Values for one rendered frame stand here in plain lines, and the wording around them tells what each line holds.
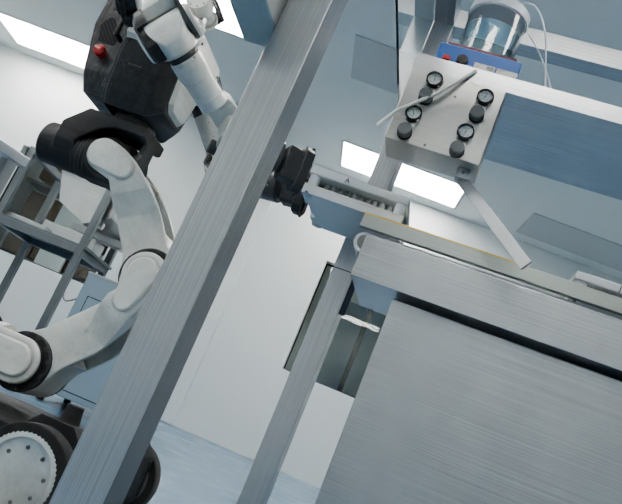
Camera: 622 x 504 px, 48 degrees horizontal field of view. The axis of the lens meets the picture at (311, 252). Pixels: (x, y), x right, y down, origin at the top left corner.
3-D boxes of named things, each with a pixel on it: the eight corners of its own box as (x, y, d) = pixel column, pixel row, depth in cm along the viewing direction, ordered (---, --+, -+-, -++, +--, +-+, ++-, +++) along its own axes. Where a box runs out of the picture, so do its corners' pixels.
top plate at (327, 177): (406, 239, 183) (409, 232, 183) (408, 205, 159) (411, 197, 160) (319, 209, 188) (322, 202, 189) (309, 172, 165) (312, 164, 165)
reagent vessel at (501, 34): (451, 43, 171) (476, -19, 175) (448, 77, 185) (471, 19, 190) (513, 59, 167) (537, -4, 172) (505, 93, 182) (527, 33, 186)
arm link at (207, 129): (210, 191, 221) (187, 122, 219) (249, 179, 223) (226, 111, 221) (212, 189, 210) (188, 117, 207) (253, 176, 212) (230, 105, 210)
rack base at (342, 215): (399, 256, 182) (402, 248, 182) (400, 225, 158) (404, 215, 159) (312, 225, 187) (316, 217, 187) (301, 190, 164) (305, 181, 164)
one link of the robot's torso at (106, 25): (45, 73, 175) (110, -40, 184) (99, 135, 207) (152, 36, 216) (148, 108, 169) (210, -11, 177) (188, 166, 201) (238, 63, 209)
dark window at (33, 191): (-26, 241, 704) (27, 146, 731) (-25, 241, 706) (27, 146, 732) (92, 290, 691) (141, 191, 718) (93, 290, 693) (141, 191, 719)
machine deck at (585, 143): (413, 66, 162) (418, 52, 163) (411, 140, 198) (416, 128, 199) (692, 143, 148) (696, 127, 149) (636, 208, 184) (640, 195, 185)
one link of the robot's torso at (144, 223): (124, 313, 163) (70, 148, 178) (149, 328, 179) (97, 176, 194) (185, 287, 163) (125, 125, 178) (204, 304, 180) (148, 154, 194)
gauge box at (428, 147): (384, 136, 158) (414, 62, 163) (385, 156, 168) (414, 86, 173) (479, 165, 153) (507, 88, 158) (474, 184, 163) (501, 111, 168)
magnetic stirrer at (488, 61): (430, 62, 166) (443, 31, 168) (428, 108, 186) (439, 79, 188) (514, 85, 161) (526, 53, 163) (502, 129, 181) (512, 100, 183)
